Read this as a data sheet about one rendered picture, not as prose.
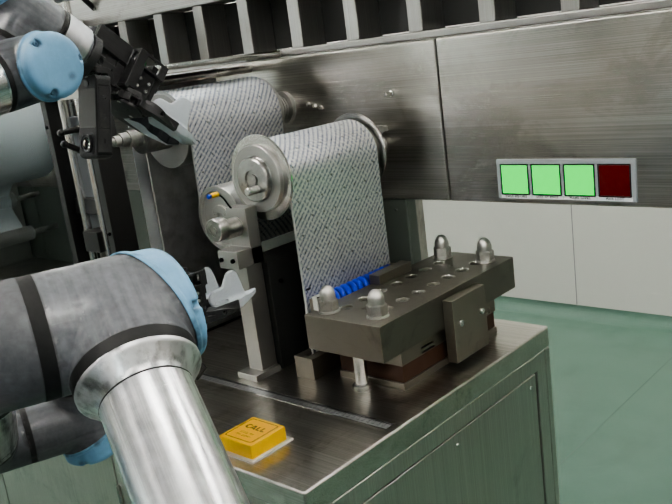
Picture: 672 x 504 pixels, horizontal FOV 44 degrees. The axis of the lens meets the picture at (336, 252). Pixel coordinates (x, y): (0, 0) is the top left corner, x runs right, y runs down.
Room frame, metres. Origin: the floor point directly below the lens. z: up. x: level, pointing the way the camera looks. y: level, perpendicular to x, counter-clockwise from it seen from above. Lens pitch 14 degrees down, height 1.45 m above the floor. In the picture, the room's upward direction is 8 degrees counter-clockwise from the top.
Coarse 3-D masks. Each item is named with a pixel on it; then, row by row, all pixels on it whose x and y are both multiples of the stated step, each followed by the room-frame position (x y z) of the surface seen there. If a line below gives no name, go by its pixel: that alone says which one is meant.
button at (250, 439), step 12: (252, 420) 1.14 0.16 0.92; (264, 420) 1.14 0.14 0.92; (228, 432) 1.11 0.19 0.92; (240, 432) 1.11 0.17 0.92; (252, 432) 1.10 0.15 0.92; (264, 432) 1.10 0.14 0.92; (276, 432) 1.10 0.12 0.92; (228, 444) 1.09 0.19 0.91; (240, 444) 1.08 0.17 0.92; (252, 444) 1.07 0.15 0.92; (264, 444) 1.08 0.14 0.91; (276, 444) 1.10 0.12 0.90; (252, 456) 1.06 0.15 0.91
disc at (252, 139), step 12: (240, 144) 1.42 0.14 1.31; (252, 144) 1.40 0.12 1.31; (264, 144) 1.37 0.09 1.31; (276, 144) 1.36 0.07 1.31; (252, 156) 1.40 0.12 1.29; (276, 156) 1.36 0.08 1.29; (288, 168) 1.34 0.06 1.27; (288, 180) 1.34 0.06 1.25; (288, 192) 1.35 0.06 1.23; (288, 204) 1.35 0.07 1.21; (264, 216) 1.39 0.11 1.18; (276, 216) 1.37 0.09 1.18
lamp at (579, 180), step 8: (568, 168) 1.34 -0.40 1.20; (576, 168) 1.34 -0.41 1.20; (584, 168) 1.33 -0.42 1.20; (592, 168) 1.32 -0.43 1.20; (568, 176) 1.35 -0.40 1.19; (576, 176) 1.34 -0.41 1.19; (584, 176) 1.33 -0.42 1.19; (592, 176) 1.32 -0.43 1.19; (568, 184) 1.35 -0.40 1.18; (576, 184) 1.34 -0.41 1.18; (584, 184) 1.33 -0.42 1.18; (592, 184) 1.32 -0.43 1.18; (568, 192) 1.35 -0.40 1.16; (576, 192) 1.34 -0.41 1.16; (584, 192) 1.33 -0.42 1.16; (592, 192) 1.32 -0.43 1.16
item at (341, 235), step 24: (336, 192) 1.43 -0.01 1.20; (360, 192) 1.48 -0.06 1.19; (312, 216) 1.38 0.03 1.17; (336, 216) 1.43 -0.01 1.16; (360, 216) 1.47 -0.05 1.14; (384, 216) 1.52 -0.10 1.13; (312, 240) 1.38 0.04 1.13; (336, 240) 1.42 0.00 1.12; (360, 240) 1.47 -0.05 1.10; (384, 240) 1.52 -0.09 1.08; (312, 264) 1.37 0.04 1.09; (336, 264) 1.41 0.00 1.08; (360, 264) 1.46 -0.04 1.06; (384, 264) 1.51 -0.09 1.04; (312, 288) 1.37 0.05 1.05
